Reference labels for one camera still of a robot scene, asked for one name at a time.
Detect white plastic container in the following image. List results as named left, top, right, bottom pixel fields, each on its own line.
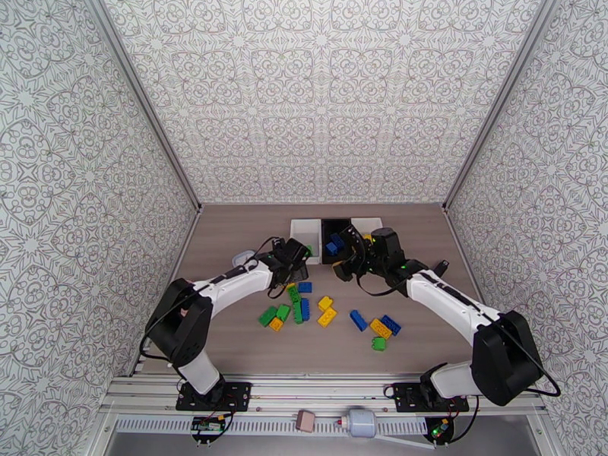
left=350, top=217, right=385, bottom=244
left=288, top=218, right=323, bottom=266

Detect black plastic container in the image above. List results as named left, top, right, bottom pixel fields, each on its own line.
left=320, top=217, right=356, bottom=266

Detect pale blue cylinder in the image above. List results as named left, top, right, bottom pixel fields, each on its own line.
left=337, top=407, right=378, bottom=439

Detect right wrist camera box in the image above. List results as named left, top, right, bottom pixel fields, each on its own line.
left=331, top=259, right=356, bottom=283

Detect aluminium side rail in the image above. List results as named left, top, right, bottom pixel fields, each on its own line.
left=442, top=206, right=505, bottom=323
left=132, top=206, right=204, bottom=375

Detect aluminium front rail frame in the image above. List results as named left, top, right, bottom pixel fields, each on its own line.
left=97, top=372, right=547, bottom=418

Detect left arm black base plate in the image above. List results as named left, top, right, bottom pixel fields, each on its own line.
left=176, top=381, right=253, bottom=413

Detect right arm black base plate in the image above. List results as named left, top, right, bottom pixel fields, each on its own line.
left=393, top=382, right=470, bottom=413

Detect white slotted cable duct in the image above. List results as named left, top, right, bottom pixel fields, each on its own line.
left=113, top=417, right=431, bottom=435

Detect black left wrist camera cable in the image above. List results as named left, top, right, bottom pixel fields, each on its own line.
left=138, top=237, right=298, bottom=363

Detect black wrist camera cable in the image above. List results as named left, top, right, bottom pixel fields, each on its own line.
left=138, top=237, right=298, bottom=363
left=356, top=274, right=562, bottom=399

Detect aluminium corner post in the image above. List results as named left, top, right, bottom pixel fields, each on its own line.
left=81, top=0, right=205, bottom=214
left=442, top=0, right=556, bottom=214

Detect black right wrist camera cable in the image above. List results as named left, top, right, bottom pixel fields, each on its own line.
left=356, top=274, right=562, bottom=399

